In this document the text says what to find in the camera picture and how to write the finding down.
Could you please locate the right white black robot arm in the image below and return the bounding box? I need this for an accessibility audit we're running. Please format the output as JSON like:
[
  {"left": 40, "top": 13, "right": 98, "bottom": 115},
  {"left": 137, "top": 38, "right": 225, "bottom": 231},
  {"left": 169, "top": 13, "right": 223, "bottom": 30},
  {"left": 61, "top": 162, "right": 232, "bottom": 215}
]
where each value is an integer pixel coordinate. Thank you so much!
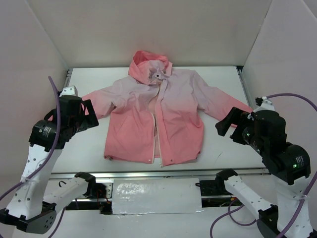
[{"left": 215, "top": 107, "right": 317, "bottom": 238}]

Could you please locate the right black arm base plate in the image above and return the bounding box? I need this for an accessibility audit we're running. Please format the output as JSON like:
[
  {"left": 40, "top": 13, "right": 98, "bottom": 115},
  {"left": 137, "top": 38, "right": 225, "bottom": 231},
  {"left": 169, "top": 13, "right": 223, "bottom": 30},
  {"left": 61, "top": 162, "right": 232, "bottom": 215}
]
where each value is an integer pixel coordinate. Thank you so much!
[{"left": 195, "top": 179, "right": 237, "bottom": 208}]

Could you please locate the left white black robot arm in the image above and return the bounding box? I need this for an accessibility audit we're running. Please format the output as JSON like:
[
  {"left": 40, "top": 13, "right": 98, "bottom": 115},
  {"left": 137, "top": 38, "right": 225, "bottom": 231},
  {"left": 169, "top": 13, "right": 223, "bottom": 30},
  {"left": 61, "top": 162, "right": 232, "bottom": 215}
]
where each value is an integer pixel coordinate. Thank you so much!
[{"left": 0, "top": 95, "right": 99, "bottom": 235}]

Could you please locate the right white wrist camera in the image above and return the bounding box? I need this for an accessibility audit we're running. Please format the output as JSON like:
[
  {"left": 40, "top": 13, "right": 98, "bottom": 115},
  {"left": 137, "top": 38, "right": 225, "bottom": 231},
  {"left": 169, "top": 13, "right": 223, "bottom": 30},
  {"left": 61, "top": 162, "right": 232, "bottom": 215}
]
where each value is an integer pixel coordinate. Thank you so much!
[{"left": 253, "top": 97, "right": 275, "bottom": 113}]

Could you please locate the pink hooded zip jacket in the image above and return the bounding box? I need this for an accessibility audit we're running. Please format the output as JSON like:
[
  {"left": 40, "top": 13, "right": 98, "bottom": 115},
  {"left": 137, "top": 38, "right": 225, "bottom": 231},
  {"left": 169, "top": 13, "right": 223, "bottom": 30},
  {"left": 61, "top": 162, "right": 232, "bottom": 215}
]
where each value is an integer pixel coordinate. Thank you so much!
[{"left": 83, "top": 51, "right": 251, "bottom": 166}]

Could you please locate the white foil-taped board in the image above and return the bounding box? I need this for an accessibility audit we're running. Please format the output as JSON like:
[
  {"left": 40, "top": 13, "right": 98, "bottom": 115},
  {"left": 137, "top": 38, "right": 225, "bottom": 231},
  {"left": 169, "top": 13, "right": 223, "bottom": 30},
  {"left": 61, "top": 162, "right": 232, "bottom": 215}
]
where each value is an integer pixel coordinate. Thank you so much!
[{"left": 112, "top": 178, "right": 203, "bottom": 215}]

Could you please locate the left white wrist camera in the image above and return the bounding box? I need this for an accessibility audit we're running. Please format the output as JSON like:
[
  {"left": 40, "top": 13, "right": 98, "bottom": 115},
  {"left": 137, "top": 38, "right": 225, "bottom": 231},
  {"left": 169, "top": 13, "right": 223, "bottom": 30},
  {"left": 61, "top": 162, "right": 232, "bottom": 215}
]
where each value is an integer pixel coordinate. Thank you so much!
[{"left": 59, "top": 86, "right": 78, "bottom": 97}]

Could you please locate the aluminium table frame rail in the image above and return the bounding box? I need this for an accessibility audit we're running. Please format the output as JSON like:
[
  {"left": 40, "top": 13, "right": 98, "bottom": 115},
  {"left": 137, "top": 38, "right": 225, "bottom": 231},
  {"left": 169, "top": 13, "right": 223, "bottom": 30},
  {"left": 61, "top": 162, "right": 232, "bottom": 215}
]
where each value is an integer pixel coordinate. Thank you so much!
[{"left": 51, "top": 66, "right": 268, "bottom": 180}]

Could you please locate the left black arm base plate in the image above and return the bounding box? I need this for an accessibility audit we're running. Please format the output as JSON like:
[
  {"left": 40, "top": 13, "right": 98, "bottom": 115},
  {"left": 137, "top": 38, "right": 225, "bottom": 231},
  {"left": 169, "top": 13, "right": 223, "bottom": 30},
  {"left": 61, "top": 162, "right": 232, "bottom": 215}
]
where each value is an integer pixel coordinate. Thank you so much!
[{"left": 66, "top": 182, "right": 113, "bottom": 215}]

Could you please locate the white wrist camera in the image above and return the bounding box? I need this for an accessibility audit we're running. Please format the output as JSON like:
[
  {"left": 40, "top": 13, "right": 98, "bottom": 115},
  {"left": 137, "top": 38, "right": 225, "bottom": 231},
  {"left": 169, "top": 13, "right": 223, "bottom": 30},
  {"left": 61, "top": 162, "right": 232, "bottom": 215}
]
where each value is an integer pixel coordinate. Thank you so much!
[
  {"left": 253, "top": 97, "right": 275, "bottom": 113},
  {"left": 59, "top": 86, "right": 78, "bottom": 97}
]

